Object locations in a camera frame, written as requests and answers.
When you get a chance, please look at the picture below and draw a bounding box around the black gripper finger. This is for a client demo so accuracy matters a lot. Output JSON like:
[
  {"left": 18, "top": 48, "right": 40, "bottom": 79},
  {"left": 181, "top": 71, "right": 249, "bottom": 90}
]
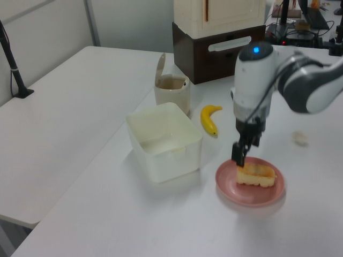
[
  {"left": 243, "top": 141, "right": 254, "bottom": 161},
  {"left": 231, "top": 141, "right": 247, "bottom": 168}
]

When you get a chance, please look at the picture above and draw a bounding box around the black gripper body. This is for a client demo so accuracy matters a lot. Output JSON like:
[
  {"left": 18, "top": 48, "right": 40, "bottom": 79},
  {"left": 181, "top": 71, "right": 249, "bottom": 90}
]
[{"left": 235, "top": 116, "right": 266, "bottom": 147}]

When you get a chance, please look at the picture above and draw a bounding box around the golden bread loaf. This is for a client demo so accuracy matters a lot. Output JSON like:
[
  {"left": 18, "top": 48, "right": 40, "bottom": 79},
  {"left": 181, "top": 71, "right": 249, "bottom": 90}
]
[{"left": 235, "top": 162, "right": 278, "bottom": 188}]

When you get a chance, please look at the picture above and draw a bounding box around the pink plate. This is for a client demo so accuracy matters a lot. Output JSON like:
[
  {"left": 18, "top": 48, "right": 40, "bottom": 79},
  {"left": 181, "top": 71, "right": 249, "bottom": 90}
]
[{"left": 214, "top": 156, "right": 286, "bottom": 207}]

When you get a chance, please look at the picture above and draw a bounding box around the yellow banana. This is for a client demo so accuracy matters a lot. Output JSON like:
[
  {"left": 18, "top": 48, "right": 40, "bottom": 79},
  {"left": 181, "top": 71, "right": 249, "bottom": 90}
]
[{"left": 200, "top": 104, "right": 223, "bottom": 138}]

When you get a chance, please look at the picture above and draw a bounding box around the white plastic container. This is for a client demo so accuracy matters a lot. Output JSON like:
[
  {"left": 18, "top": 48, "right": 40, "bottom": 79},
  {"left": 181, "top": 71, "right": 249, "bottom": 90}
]
[{"left": 125, "top": 102, "right": 203, "bottom": 184}]

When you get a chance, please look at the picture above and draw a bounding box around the beige bin with flip lid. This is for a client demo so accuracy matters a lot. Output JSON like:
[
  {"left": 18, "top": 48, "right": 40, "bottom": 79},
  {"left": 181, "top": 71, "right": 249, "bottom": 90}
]
[{"left": 153, "top": 52, "right": 191, "bottom": 116}]

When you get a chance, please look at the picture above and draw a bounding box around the dark brown drawer box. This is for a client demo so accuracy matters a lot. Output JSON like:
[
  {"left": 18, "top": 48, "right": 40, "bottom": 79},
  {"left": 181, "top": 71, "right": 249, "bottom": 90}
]
[{"left": 171, "top": 21, "right": 266, "bottom": 86}]

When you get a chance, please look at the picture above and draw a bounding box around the black device with red light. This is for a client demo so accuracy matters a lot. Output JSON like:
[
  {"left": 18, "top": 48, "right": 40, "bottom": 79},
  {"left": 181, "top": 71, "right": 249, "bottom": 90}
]
[{"left": 266, "top": 22, "right": 322, "bottom": 48}]

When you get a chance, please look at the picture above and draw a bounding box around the small brown box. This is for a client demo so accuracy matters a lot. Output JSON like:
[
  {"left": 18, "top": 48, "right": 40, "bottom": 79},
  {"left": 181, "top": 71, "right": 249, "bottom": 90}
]
[{"left": 294, "top": 19, "right": 311, "bottom": 31}]

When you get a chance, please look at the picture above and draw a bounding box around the cream toy cabinet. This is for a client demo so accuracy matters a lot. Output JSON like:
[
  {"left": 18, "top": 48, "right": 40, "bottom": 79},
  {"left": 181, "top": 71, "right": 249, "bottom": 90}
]
[{"left": 173, "top": 0, "right": 266, "bottom": 39}]

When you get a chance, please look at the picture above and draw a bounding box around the black monitor stand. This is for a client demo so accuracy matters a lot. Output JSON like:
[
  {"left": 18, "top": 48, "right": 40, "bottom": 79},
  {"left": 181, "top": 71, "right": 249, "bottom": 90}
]
[{"left": 273, "top": 0, "right": 290, "bottom": 27}]

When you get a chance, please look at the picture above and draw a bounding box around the black laptop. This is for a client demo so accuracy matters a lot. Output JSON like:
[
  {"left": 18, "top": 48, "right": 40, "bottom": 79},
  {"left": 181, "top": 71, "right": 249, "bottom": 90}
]
[{"left": 299, "top": 0, "right": 331, "bottom": 31}]

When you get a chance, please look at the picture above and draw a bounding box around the black pole with clamp base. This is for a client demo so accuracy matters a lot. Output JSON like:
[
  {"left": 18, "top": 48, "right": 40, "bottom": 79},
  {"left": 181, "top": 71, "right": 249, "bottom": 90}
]
[{"left": 0, "top": 19, "right": 35, "bottom": 99}]

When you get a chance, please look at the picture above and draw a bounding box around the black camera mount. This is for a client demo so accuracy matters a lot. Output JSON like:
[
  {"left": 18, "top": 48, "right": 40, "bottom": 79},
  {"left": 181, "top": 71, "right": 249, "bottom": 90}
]
[{"left": 327, "top": 23, "right": 343, "bottom": 57}]

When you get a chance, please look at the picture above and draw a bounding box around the grey partition post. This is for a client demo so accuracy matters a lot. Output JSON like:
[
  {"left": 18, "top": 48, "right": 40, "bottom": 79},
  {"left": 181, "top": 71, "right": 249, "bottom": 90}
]
[{"left": 84, "top": 0, "right": 102, "bottom": 48}]

